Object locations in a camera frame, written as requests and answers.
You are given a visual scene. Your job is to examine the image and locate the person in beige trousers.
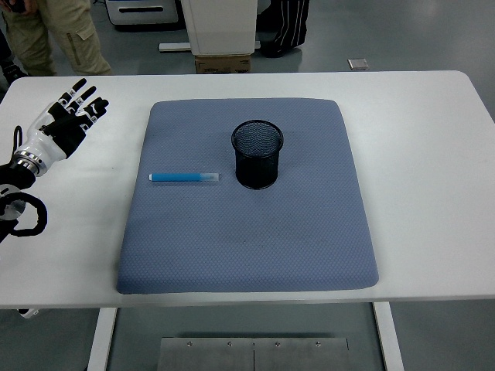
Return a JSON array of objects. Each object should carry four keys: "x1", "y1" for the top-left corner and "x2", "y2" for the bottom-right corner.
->
[{"x1": 1, "y1": 0, "x2": 114, "y2": 77}]

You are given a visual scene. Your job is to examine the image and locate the brown cardboard box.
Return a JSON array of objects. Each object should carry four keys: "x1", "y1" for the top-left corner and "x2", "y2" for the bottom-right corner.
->
[{"x1": 193, "y1": 53, "x2": 253, "y2": 75}]

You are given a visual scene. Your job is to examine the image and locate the black mesh pen holder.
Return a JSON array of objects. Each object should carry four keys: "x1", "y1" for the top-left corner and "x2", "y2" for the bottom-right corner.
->
[{"x1": 230, "y1": 119, "x2": 284, "y2": 191}]

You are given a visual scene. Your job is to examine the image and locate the flat white base bar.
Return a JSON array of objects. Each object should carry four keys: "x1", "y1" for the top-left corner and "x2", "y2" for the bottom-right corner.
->
[{"x1": 158, "y1": 41, "x2": 193, "y2": 53}]

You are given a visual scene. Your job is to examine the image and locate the person in black striped trousers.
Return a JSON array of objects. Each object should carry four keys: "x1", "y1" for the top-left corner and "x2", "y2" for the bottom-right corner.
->
[{"x1": 258, "y1": 0, "x2": 311, "y2": 60}]

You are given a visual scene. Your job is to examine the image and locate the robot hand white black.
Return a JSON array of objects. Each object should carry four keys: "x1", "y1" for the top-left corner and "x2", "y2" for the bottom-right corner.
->
[{"x1": 17, "y1": 78, "x2": 111, "y2": 166}]

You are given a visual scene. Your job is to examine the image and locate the person with black shoe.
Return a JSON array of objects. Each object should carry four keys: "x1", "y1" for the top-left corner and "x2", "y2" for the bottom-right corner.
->
[{"x1": 0, "y1": 29, "x2": 29, "y2": 88}]

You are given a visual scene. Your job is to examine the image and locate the blue-grey textured mat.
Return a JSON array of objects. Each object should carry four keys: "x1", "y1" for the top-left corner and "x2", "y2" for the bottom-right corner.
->
[{"x1": 115, "y1": 97, "x2": 381, "y2": 296}]

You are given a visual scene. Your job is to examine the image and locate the blue marker pen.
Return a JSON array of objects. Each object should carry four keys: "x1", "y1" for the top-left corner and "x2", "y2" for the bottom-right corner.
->
[{"x1": 148, "y1": 172, "x2": 221, "y2": 185}]

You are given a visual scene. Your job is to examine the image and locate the grey metal plate with screws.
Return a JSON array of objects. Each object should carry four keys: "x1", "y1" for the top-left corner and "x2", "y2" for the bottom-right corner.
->
[
  {"x1": 254, "y1": 337, "x2": 350, "y2": 371},
  {"x1": 157, "y1": 337, "x2": 255, "y2": 371}
]

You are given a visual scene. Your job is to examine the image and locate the white table leg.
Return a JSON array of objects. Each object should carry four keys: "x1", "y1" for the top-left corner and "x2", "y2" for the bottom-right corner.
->
[
  {"x1": 85, "y1": 307, "x2": 118, "y2": 371},
  {"x1": 372, "y1": 301, "x2": 405, "y2": 371}
]

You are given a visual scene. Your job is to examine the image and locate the white appliance with dark slot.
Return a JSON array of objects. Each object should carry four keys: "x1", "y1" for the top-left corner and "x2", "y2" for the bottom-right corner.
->
[{"x1": 104, "y1": 0, "x2": 185, "y2": 28}]

